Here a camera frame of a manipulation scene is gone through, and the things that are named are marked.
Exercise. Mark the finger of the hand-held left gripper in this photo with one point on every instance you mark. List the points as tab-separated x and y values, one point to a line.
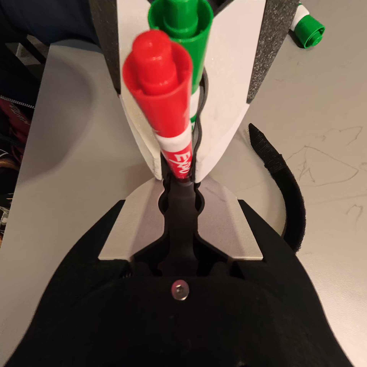
135	114
232	74

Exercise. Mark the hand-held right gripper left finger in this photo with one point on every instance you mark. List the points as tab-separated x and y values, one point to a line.
129	232

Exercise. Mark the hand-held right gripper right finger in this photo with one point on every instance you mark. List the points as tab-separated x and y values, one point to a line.
229	229

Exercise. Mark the red dry erase marker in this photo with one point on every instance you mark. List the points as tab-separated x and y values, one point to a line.
163	97

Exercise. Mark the green dry erase marker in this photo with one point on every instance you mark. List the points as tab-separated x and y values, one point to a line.
309	28
189	28

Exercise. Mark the dark zip jacket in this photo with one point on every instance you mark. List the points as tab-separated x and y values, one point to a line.
40	23

